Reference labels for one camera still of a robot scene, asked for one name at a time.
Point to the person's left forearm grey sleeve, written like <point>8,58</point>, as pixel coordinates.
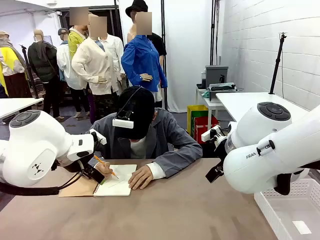
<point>175,162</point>

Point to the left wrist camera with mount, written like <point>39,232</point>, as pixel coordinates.
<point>98,136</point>

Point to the mannequin white shirt grey cap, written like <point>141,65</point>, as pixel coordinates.
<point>66,67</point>

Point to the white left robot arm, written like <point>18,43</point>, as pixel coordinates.
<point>30,140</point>

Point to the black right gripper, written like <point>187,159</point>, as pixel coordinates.
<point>220,151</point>

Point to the yellow shopping bag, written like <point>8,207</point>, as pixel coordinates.
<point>190,117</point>

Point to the black cap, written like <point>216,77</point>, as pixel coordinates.
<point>140,110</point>

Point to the person's right forearm grey sleeve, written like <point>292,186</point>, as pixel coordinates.
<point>91,162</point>

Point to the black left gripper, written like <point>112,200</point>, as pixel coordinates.
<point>72,166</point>

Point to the teal cloth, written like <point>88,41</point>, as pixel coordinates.
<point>205,94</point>

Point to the tall black tripod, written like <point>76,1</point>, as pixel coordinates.
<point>276,67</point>

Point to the white photo backdrop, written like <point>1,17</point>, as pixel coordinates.
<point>185,50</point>

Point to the black stand pole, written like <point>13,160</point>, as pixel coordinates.
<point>120,32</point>
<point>213,32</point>
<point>163,25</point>

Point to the mannequin in black t-shirt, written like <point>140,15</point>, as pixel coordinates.
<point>158,43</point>

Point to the red shopping bag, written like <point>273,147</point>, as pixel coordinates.
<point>202,127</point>

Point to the grey tray crate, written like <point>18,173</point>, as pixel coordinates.
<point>222,88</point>

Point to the white perforated plastic basket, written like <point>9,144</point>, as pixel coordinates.
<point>272,212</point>

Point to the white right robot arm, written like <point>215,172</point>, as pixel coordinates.
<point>275,150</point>

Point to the person's right hand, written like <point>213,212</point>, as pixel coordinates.
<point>104,168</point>

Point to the person in grey jacket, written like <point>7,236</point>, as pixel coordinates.
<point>162,135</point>

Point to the grey box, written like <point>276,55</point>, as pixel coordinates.
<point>215,75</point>

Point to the mannequin in blue shirt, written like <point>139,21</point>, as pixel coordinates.
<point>142,60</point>

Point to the mannequin in white blouse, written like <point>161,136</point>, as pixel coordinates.
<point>117,55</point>

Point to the mannequin in cream jacket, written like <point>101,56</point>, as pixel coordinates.
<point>95,62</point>

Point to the black bag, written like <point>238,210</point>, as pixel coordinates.
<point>208,151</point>

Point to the white head camera with mount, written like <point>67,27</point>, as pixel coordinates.
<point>122,123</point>

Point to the person's left hand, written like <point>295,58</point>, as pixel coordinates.
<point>142,176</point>

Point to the bare mannequin with black hat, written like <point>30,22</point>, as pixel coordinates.
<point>136,7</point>

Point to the spiral notebook with kraft cover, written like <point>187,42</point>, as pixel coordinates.
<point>117,185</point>

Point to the mannequin in yellow jacket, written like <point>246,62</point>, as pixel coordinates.
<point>75,42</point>

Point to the yellow pencil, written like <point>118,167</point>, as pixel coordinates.
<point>111,172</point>

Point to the small white side table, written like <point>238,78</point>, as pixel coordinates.
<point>210,103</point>

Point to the small white paper slip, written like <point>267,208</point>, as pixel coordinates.
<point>301,227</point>

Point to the green shopping bag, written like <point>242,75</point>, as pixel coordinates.
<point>197,113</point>

